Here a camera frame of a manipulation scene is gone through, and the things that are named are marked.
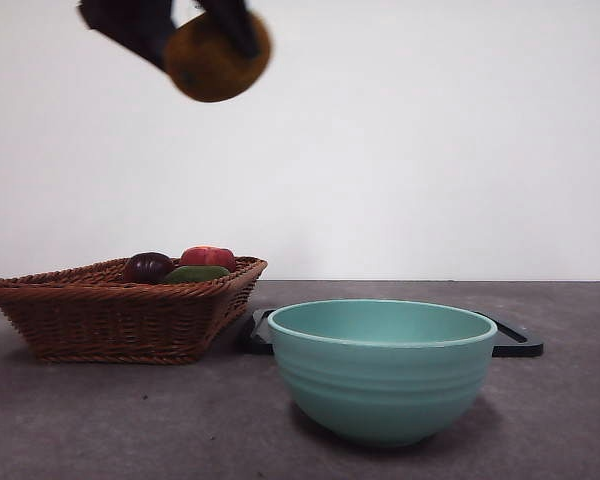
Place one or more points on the brown kiwi fruit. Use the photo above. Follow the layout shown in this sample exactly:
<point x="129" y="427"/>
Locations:
<point x="210" y="70"/>

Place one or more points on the green avocado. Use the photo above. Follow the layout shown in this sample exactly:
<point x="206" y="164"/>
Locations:
<point x="195" y="274"/>

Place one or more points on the brown wicker basket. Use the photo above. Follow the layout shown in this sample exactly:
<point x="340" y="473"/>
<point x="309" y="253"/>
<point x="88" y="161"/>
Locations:
<point x="105" y="320"/>

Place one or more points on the red peach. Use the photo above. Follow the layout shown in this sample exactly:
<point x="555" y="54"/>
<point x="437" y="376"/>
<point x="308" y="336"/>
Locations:
<point x="207" y="257"/>

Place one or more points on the teal bowl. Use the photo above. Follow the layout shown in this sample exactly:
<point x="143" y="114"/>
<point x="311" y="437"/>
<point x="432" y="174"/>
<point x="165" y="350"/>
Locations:
<point x="380" y="380"/>

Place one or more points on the dark rectangular tray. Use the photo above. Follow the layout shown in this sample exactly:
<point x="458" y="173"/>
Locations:
<point x="517" y="345"/>

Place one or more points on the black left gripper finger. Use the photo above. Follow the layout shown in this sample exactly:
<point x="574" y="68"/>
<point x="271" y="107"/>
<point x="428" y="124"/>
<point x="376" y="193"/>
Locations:
<point x="125" y="25"/>
<point x="235" y="25"/>

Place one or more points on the dark purple plum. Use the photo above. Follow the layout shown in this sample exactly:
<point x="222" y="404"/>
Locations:
<point x="147" y="267"/>

